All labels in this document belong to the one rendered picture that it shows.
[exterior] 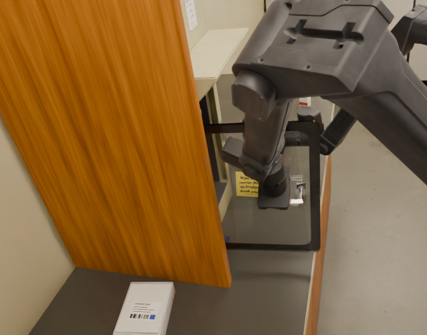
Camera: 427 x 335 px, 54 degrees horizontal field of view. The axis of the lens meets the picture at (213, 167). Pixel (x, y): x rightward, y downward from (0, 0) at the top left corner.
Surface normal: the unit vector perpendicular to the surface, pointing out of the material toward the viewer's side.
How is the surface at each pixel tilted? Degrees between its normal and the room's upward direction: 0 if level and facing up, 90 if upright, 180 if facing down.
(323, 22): 32
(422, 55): 90
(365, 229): 0
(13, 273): 90
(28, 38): 90
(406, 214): 0
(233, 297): 0
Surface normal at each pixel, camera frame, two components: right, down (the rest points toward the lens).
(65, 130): -0.28, 0.58
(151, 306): -0.15, -0.81
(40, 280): 0.95, 0.04
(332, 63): -0.52, -0.44
